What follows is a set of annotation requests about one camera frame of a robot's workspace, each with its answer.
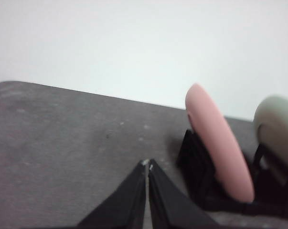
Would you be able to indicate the pale green plate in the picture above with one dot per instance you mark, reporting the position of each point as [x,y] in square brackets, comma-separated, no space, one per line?
[277,112]

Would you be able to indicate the black plastic dish rack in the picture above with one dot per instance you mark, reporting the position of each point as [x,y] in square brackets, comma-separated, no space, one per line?
[196,162]

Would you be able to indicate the pink plate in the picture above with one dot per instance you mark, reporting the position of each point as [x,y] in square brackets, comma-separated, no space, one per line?
[220,143]

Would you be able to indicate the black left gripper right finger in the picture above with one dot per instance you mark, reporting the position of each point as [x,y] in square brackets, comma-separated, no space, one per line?
[167,205]

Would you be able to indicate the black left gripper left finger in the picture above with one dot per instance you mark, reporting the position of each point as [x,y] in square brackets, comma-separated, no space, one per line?
[124,200]

